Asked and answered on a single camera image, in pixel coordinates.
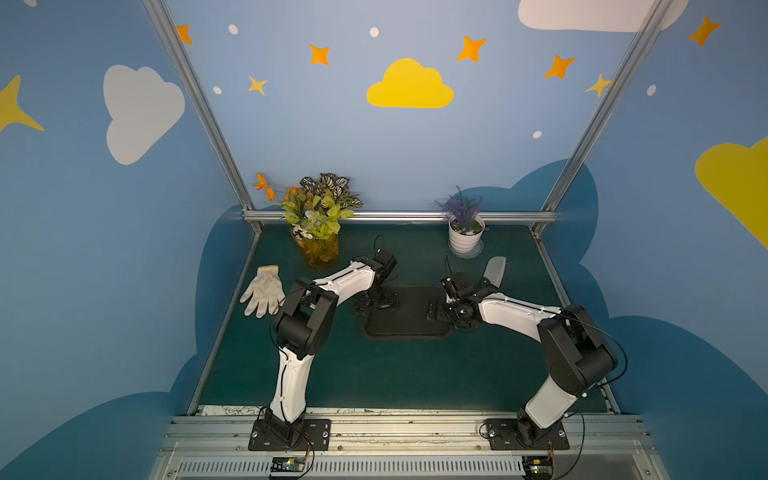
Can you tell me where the black cutting board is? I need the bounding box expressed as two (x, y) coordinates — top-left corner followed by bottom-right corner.
(358, 285), (453, 340)

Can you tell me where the cleaver knife black handle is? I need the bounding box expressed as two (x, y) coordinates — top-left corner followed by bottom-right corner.
(476, 256), (506, 298)

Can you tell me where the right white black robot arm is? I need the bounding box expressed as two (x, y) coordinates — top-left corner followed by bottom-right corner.
(427, 293), (619, 448)

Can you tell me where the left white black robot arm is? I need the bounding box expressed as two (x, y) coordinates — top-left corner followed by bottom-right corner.
(264, 249), (397, 447)

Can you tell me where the right small circuit board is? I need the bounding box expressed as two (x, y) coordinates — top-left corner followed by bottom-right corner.
(522, 456), (554, 480)

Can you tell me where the small circuit board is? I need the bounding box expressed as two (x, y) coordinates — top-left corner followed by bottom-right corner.
(522, 456), (554, 480)
(269, 457), (305, 477)

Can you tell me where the left small circuit board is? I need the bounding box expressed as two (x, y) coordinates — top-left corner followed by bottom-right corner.
(269, 457), (305, 477)

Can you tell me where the lavender plant in white pot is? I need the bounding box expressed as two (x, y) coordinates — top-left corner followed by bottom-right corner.
(435, 188), (486, 259)

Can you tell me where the green plant in amber vase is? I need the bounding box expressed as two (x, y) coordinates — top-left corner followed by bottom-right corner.
(253, 173), (363, 270)

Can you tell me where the white work glove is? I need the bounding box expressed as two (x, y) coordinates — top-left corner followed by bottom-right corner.
(239, 265), (285, 318)

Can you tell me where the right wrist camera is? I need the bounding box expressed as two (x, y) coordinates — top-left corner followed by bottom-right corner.
(441, 272), (476, 302)

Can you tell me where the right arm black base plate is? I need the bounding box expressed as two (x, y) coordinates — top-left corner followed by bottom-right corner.
(478, 418), (570, 451)

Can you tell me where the aluminium front rail platform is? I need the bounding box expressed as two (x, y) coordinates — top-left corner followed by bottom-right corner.
(149, 407), (669, 479)

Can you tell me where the aluminium frame back rail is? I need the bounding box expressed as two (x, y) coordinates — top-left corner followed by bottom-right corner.
(242, 210), (557, 224)

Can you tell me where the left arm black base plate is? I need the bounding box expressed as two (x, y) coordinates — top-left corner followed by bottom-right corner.
(247, 417), (332, 451)

